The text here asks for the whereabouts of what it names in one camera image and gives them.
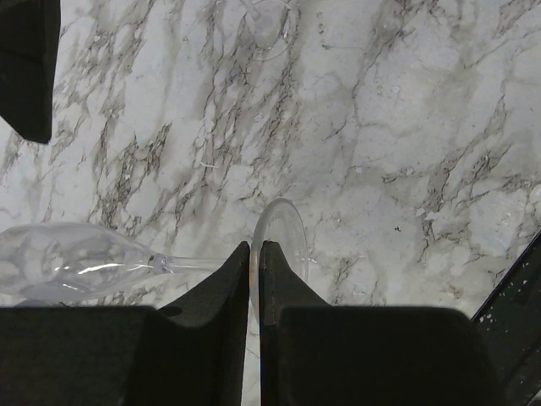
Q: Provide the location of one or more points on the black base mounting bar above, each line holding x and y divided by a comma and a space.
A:
509, 321

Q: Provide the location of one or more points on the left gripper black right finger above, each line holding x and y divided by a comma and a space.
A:
313, 353

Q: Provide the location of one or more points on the clear wine glass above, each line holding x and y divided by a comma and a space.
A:
271, 26
48, 264

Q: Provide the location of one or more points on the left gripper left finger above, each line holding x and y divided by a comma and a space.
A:
190, 352

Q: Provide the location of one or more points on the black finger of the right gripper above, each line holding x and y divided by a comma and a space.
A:
29, 42

